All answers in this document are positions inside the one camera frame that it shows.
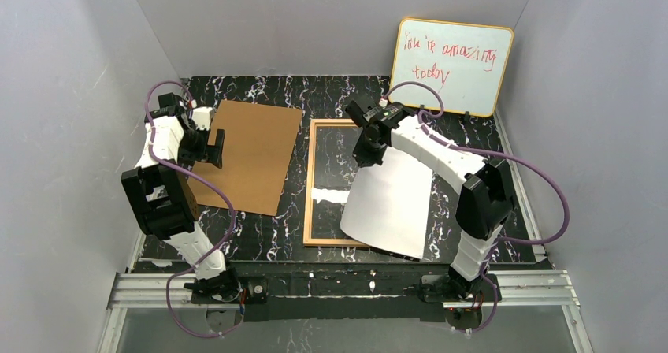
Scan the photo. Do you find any brown cardboard backing board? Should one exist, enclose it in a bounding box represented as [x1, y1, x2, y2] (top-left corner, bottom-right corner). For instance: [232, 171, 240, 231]
[192, 100, 303, 216]

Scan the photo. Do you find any printed photo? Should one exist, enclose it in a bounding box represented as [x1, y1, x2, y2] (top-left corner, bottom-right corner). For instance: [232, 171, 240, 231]
[340, 147, 432, 259]

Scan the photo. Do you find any wooden picture frame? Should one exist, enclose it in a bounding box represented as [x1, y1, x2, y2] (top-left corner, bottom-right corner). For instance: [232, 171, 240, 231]
[303, 119, 371, 247]

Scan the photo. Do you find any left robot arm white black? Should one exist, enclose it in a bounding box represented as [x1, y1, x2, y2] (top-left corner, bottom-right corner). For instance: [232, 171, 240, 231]
[121, 93, 227, 281]

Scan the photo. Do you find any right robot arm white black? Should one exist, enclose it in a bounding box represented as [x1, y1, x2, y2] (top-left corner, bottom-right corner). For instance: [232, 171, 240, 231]
[340, 100, 515, 285]

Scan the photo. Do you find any whiteboard with orange rim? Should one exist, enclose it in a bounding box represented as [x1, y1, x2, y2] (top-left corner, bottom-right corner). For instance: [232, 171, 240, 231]
[390, 18, 514, 117]

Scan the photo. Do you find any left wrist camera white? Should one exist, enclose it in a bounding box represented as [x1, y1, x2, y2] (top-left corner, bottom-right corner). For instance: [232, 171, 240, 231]
[191, 106, 215, 131]

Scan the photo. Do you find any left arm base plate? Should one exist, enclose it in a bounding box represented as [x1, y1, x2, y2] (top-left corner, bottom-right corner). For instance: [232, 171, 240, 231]
[184, 276, 269, 306]

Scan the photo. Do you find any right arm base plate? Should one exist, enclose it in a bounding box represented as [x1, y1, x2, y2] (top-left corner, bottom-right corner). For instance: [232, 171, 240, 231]
[416, 275, 503, 309]

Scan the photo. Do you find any aluminium rail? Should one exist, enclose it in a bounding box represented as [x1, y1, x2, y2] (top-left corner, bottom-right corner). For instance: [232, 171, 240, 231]
[107, 269, 581, 309]

